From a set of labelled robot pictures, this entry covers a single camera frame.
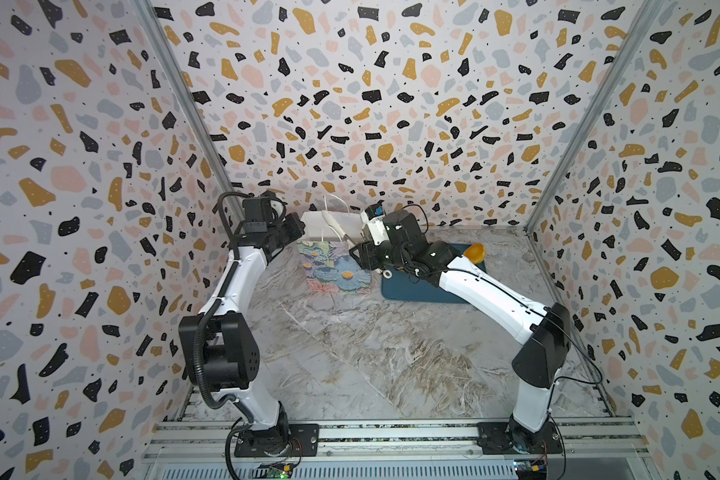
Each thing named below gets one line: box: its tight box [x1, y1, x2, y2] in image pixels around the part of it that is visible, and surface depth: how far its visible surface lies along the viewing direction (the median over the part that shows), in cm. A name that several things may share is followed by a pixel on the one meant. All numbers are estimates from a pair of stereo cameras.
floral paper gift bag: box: [297, 211, 372, 293], surface depth 91 cm
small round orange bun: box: [464, 243, 487, 264], surface depth 111 cm
